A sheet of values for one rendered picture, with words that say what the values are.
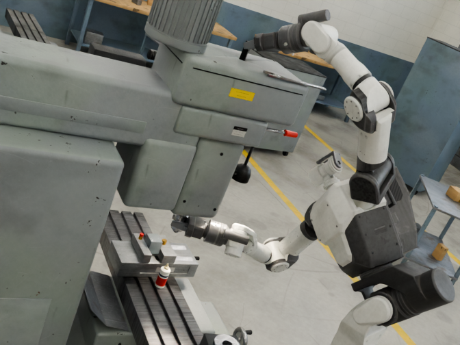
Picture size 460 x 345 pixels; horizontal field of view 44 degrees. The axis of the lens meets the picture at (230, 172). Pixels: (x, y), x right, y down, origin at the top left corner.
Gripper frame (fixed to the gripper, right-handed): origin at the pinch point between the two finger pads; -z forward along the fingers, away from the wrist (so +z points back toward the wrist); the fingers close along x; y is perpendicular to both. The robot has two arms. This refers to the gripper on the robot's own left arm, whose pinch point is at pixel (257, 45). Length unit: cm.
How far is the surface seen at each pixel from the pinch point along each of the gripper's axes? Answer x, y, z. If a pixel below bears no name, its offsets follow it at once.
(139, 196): -27, -47, -31
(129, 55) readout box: -11.9, 2.4, -48.0
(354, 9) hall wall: 775, 169, -323
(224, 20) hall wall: 566, 148, -445
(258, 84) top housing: -4.3, -13.1, 2.6
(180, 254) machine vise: 18, -78, -59
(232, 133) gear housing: -5.4, -28.0, -8.3
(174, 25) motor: -30.7, 4.4, -7.6
